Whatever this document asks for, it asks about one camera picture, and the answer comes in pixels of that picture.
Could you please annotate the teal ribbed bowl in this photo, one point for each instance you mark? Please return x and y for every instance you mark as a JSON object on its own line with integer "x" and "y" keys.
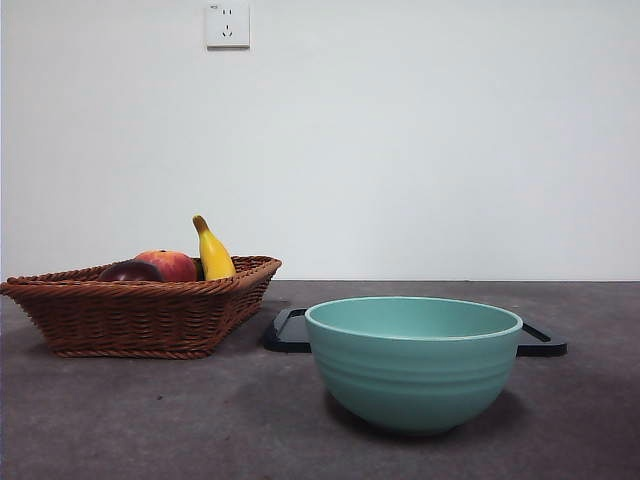
{"x": 415, "y": 380}

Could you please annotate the dark purple plum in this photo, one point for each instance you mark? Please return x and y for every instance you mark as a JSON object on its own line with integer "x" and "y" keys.
{"x": 130, "y": 272}

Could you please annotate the yellow banana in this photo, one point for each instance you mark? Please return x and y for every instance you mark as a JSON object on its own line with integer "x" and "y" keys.
{"x": 215, "y": 255}

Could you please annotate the black rectangular tray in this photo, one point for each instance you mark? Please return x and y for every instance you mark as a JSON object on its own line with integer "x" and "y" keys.
{"x": 285, "y": 345}

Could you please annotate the red orange peach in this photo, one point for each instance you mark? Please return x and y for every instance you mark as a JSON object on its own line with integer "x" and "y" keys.
{"x": 175, "y": 265}

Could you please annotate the brown wicker basket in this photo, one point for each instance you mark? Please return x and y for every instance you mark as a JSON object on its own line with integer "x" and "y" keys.
{"x": 130, "y": 320}

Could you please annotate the white wall power socket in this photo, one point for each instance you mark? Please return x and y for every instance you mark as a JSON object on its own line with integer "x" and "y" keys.
{"x": 228, "y": 27}

